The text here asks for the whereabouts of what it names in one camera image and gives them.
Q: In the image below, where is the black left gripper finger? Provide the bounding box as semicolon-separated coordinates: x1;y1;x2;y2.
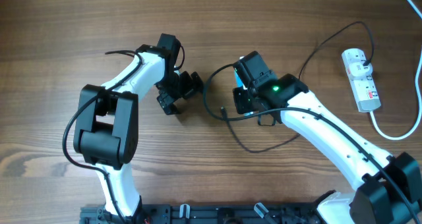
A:
179;71;204;99
157;95;180;115

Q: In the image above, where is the black USB charging cable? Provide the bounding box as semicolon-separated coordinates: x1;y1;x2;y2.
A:
220;20;375;154

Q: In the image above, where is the blue Galaxy smartphone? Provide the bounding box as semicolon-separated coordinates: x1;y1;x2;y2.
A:
233;66;247;90

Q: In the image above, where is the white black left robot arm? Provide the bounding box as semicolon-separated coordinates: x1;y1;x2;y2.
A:
67;34;203;223

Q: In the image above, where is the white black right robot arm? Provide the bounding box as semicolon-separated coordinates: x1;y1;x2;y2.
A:
233;51;421;223

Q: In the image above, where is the white USB charger adapter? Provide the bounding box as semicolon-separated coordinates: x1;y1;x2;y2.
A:
347;62;373;80

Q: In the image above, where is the white power strip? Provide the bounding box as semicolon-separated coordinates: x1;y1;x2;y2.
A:
342;48;381;113

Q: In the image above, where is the white power strip cord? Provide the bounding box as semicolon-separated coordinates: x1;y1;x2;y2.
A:
369;0;422;142

